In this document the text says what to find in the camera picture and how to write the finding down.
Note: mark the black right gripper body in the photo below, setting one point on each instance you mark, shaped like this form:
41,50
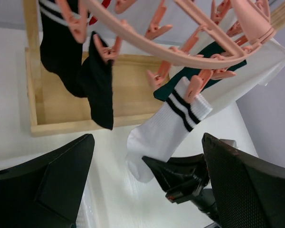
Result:
185,179

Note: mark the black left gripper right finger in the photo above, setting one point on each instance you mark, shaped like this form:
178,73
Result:
249,192

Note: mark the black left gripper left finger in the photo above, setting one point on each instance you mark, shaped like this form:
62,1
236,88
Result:
46,191

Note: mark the pink round clip hanger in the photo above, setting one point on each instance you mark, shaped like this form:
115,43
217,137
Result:
233,31

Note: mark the white hanging cloth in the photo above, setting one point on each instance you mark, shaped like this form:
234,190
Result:
261,67

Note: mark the plain black sock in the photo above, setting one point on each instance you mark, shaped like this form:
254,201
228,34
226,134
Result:
95,78

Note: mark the red sock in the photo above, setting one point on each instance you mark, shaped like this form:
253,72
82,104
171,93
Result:
97,7

